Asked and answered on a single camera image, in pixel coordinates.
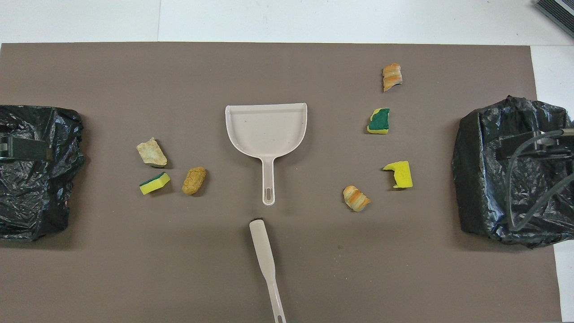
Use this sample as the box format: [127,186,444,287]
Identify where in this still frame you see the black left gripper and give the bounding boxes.
[0,136,55,162]

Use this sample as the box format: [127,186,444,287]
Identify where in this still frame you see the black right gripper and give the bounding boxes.
[496,129,574,160]

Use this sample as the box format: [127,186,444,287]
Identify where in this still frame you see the pale crusty bread chunk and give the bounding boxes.
[136,137,168,169]

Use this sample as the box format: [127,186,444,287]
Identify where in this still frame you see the small yellow green sponge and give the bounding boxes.
[139,172,171,196]

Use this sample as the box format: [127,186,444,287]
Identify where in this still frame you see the brown bread nugget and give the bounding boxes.
[182,167,207,196]

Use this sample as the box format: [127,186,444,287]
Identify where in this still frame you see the beige plastic dustpan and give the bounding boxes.
[225,103,309,206]

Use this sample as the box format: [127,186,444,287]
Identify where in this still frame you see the beige hand brush black bristles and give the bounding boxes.
[249,218,287,323]

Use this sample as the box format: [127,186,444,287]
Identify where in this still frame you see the black bag lined bin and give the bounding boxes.
[0,105,86,243]
[452,95,574,249]

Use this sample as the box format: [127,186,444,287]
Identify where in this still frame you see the dark ribbed vent panel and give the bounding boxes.
[535,0,574,39]

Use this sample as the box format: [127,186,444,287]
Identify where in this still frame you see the notched yellow sponge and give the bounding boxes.
[383,161,413,189]

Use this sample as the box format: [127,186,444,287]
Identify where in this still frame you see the orange striped croissant piece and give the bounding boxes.
[382,63,403,92]
[343,185,372,212]

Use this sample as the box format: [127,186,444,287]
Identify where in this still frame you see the green topped yellow sponge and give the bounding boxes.
[367,108,390,135]

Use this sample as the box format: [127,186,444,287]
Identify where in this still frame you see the brown table mat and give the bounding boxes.
[0,42,562,323]

